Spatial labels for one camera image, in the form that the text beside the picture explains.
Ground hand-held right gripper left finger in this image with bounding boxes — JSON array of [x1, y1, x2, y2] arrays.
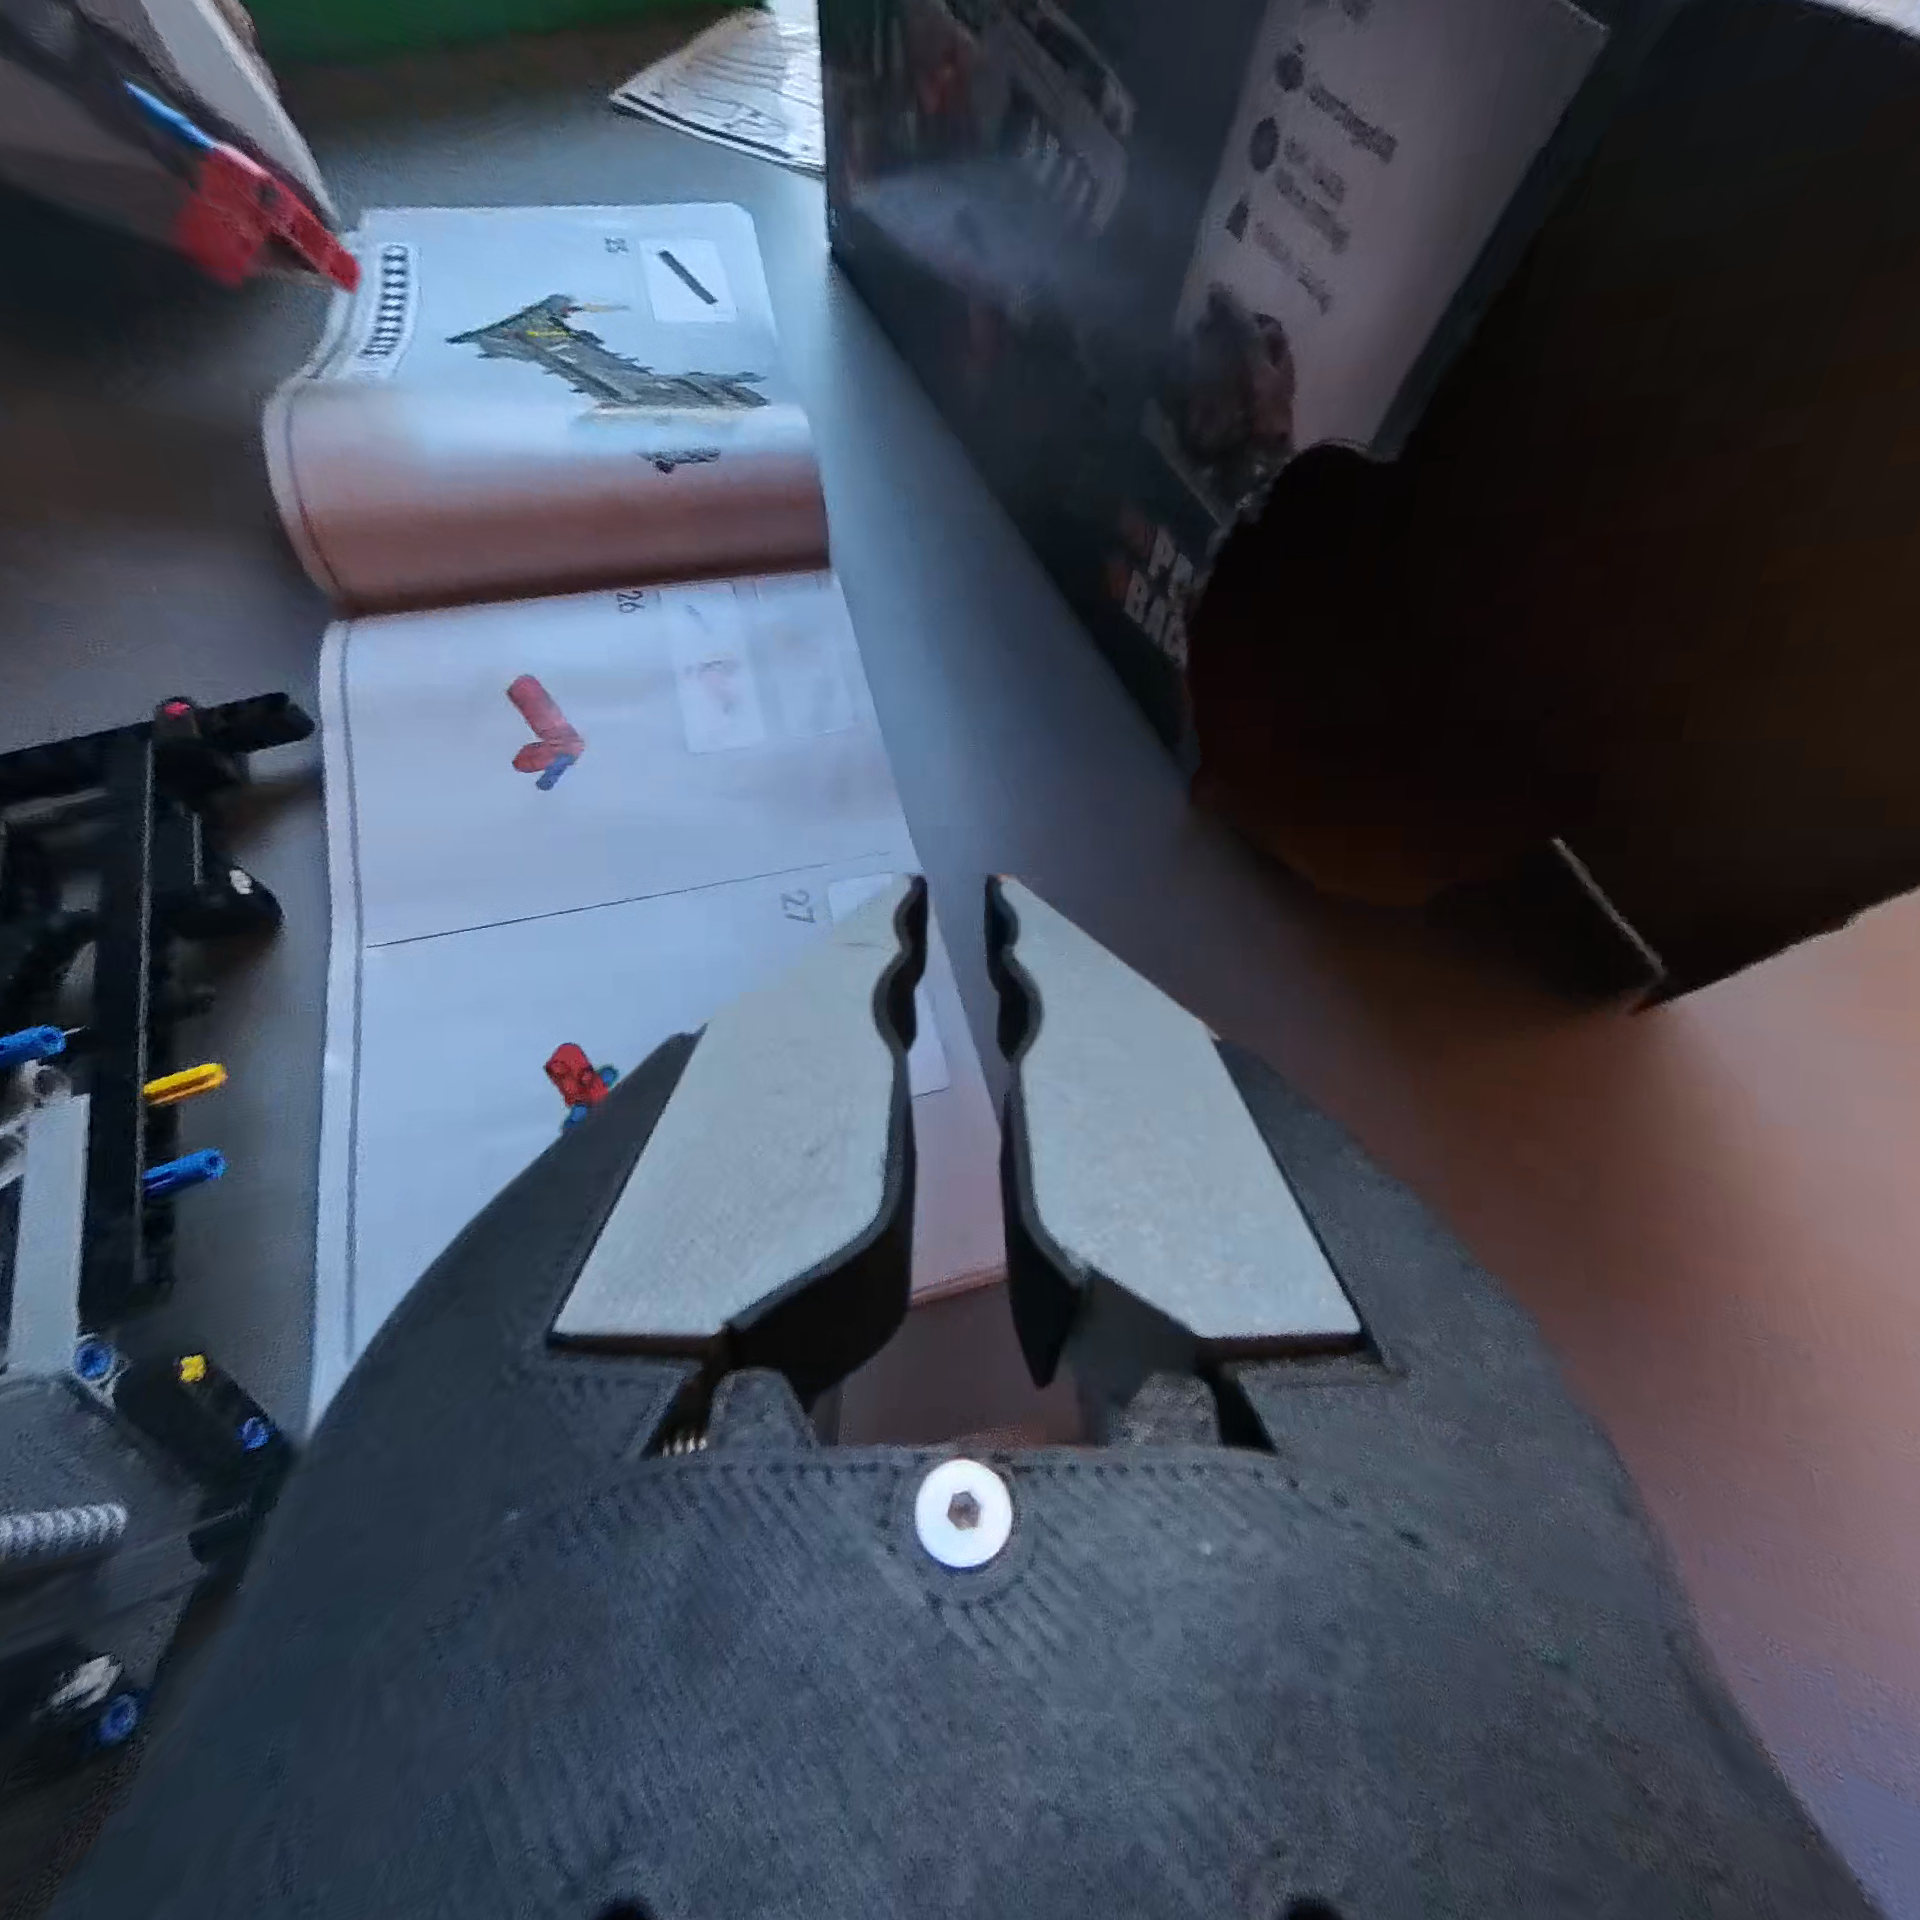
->
[[547, 872, 934, 1448]]

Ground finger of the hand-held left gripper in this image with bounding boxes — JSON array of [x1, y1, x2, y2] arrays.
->
[[0, 45, 213, 253], [142, 0, 346, 243]]

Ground blue lego pin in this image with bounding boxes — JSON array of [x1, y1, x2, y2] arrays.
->
[[123, 83, 221, 160]]

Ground black lego chassis model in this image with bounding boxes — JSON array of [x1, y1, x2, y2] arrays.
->
[[0, 692, 318, 1788]]

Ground lego instruction booklet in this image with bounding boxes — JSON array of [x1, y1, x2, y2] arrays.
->
[[264, 200, 1009, 1425]]

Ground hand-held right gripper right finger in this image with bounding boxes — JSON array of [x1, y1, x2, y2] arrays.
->
[[984, 872, 1367, 1448]]

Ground green plastic bin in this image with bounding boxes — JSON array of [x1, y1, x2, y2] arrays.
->
[[248, 0, 768, 62]]

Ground black lego box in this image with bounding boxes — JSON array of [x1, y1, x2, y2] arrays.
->
[[817, 0, 1920, 1008]]

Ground red angled lego beam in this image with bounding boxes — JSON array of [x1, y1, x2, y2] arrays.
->
[[173, 142, 362, 295]]

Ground white sticker sheet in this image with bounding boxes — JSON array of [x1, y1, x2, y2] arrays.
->
[[613, 7, 829, 169]]

